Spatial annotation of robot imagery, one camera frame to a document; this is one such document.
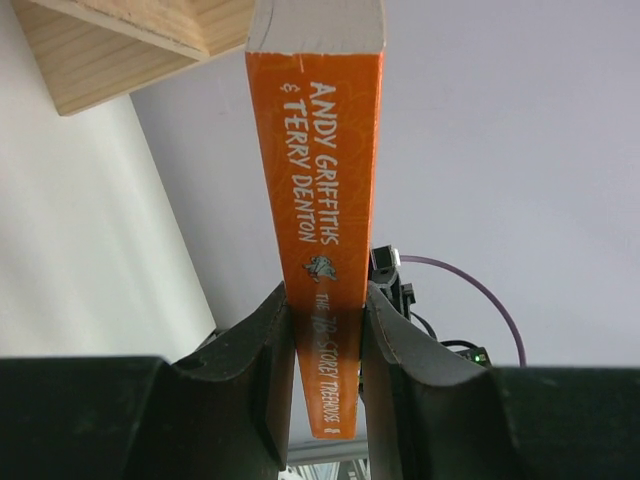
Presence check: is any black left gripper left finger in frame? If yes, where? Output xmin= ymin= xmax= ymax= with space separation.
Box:
xmin=1 ymin=287 xmax=295 ymax=479

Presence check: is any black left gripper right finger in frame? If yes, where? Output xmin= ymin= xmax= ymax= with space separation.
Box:
xmin=362 ymin=286 xmax=639 ymax=479

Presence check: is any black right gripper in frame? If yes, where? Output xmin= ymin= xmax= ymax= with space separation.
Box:
xmin=367 ymin=267 xmax=494 ymax=401

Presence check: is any orange 78-storey treehouse book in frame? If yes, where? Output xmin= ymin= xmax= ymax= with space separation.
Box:
xmin=245 ymin=1 xmax=386 ymax=440

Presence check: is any wooden two-tier shelf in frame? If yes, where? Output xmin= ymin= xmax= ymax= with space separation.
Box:
xmin=11 ymin=1 xmax=255 ymax=116

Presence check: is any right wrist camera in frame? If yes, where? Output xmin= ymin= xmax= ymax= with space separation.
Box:
xmin=368 ymin=245 xmax=401 ymax=285

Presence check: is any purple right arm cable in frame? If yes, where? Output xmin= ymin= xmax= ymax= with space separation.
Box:
xmin=399 ymin=254 xmax=527 ymax=369

